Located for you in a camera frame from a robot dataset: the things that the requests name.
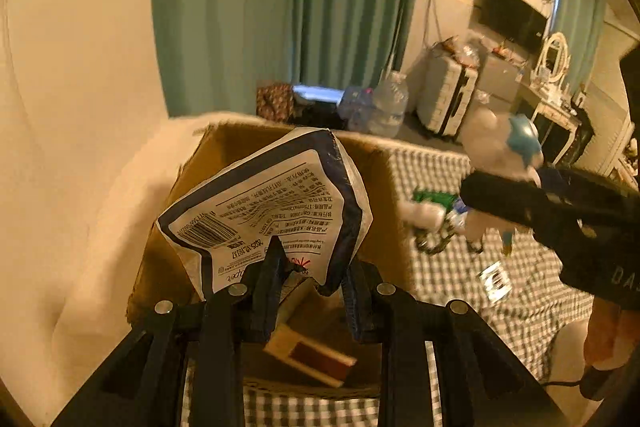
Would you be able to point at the blue white tissue pack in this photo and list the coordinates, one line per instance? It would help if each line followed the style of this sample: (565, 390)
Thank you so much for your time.
(456, 217)

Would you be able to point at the green checkered cloth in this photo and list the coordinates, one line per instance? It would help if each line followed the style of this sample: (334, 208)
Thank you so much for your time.
(540, 319)

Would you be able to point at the black white foil pouch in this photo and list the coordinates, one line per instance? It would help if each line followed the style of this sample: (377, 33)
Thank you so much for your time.
(303, 188)

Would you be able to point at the white pill bottle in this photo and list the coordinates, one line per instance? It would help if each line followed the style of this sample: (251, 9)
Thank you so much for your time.
(427, 216)

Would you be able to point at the green window curtain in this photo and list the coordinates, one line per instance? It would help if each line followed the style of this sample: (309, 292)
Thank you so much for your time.
(581, 23)

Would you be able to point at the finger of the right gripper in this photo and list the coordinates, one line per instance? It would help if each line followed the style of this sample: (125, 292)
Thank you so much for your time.
(507, 204)

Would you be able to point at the brown cardboard box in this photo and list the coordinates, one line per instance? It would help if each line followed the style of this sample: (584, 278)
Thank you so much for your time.
(162, 274)

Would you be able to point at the patterned brown bag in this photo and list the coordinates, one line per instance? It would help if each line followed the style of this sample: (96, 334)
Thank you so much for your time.
(275, 102)

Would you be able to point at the white blue plush toy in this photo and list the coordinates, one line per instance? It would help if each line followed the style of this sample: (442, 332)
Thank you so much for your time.
(505, 145)

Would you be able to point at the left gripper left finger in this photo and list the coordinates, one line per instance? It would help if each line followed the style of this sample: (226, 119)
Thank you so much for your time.
(184, 362)

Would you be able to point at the white dressing table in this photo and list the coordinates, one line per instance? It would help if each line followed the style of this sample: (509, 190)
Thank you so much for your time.
(556, 127)

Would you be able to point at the white suitcase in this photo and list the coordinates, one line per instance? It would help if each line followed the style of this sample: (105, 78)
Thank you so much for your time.
(446, 95)

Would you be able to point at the black wall television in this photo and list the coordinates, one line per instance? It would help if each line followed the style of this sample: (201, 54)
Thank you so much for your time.
(515, 20)

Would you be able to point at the green snack packet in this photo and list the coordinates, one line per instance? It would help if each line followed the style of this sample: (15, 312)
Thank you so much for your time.
(444, 199)

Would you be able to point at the white oval mirror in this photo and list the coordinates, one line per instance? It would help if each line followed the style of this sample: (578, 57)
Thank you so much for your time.
(553, 60)

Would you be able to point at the grey mini fridge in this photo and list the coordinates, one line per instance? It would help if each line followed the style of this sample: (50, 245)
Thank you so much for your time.
(498, 82)

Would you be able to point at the person's hand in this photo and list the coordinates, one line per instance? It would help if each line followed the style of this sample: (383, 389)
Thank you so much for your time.
(612, 335)

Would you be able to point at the large water jug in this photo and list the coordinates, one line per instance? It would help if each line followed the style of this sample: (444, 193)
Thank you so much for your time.
(389, 102)

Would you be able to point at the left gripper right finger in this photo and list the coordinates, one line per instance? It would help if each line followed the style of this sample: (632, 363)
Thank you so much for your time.
(441, 354)

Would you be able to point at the small water bottles pack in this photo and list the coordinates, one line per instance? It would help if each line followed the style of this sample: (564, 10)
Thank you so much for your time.
(355, 108)

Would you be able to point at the strip of small vials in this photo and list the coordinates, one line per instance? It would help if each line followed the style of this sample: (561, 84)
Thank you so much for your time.
(431, 243)

